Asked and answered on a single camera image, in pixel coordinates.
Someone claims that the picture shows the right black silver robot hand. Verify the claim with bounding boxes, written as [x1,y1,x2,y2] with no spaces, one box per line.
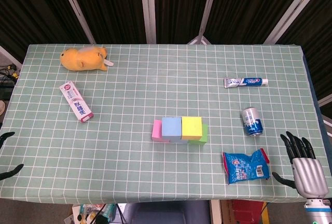
[271,130,329,198]

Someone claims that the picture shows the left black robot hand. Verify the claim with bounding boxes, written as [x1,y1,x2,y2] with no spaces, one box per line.
[0,131,24,182]

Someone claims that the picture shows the green foam cube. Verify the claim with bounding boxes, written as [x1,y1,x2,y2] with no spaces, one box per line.
[188,123,209,146]

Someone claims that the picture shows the yellow foam cube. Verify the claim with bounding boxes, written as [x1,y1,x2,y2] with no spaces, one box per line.
[181,116,203,141]

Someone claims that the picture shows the pink foam cube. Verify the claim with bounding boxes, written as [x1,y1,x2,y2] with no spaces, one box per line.
[151,119,169,142]

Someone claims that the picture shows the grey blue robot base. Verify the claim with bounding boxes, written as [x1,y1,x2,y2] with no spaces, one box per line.
[123,202,211,224]

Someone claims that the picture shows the blue snack bag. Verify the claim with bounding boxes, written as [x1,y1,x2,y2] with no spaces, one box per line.
[222,148,271,185]

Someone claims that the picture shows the red box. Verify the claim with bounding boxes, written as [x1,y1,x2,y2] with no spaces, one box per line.
[231,200,263,224]

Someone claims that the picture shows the blue white drink can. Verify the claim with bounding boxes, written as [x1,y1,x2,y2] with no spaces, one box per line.
[241,106,265,137]

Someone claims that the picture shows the white pink toothpaste box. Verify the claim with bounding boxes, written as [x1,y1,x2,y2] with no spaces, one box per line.
[59,80,94,124]

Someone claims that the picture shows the blue white toothpaste tube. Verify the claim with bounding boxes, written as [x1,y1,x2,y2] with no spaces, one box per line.
[224,76,269,89]

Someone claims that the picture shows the green white checked tablecloth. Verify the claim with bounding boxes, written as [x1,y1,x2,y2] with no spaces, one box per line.
[0,44,332,206]

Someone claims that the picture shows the yellow plush animal toy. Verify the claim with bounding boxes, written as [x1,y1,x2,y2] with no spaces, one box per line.
[60,46,115,73]

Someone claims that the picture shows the dark brown curtain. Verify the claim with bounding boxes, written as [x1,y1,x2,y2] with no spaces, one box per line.
[0,0,332,100]

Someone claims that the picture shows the white frame post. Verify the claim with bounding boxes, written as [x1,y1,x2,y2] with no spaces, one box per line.
[186,0,222,45]
[139,0,157,45]
[56,0,97,45]
[264,0,321,45]

